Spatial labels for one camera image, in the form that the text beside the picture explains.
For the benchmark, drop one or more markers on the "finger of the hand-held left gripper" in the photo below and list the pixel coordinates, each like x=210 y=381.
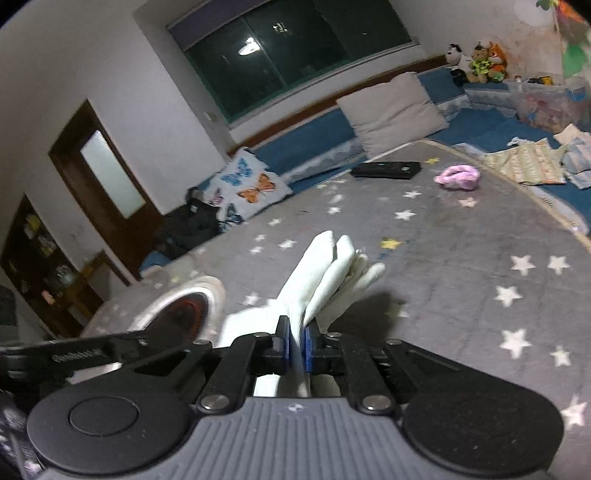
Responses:
x=69 y=359

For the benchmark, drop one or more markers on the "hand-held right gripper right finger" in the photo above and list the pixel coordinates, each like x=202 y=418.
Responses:
x=308 y=349

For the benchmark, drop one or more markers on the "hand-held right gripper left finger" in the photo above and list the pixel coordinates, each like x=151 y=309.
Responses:
x=285 y=347

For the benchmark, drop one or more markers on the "light blue folded clothes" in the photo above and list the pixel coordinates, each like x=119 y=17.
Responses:
x=579 y=161

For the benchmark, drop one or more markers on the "dark wooden shelf cabinet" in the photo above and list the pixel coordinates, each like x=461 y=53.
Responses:
x=41 y=258

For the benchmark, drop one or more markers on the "black bag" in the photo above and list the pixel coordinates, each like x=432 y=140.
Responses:
x=184 y=226

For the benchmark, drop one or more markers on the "butterfly print pillow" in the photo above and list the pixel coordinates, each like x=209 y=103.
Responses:
x=254 y=184

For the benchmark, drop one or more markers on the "brown door with glass panel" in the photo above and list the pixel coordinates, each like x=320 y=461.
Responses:
x=111 y=175

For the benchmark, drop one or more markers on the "grey star-printed blanket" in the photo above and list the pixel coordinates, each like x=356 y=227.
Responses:
x=461 y=240

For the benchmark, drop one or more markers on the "black flat case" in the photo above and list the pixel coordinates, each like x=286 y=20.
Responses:
x=388 y=170

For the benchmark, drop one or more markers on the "pink cloth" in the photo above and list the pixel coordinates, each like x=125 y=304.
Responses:
x=457 y=177

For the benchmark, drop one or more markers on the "plain white pillow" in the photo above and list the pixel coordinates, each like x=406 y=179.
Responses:
x=392 y=115

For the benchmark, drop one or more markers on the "yellow patterned cloth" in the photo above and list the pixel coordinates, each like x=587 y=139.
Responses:
x=531 y=161

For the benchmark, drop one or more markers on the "small white cloth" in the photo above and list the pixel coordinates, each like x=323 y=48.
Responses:
x=517 y=141

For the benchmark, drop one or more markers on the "dark window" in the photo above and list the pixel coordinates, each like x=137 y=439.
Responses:
x=286 y=50

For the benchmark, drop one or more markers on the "black and white cow plush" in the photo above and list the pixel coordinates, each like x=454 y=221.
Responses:
x=457 y=57

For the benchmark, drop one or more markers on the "brown bear plush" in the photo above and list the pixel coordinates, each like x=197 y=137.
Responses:
x=480 y=64

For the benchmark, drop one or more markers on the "cream folded cloth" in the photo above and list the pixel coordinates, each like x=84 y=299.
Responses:
x=568 y=134

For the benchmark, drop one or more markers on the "clear plastic storage box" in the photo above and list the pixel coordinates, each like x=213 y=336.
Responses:
x=545 y=106

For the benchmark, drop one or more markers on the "orange plush toy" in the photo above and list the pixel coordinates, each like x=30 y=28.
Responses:
x=497 y=57

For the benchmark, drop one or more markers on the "yellow toy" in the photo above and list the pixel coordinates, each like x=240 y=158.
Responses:
x=541 y=80

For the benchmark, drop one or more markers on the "wall socket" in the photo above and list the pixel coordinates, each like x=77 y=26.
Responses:
x=211 y=117

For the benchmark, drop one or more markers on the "colourful wall decoration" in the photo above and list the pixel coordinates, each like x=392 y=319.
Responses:
x=572 y=57

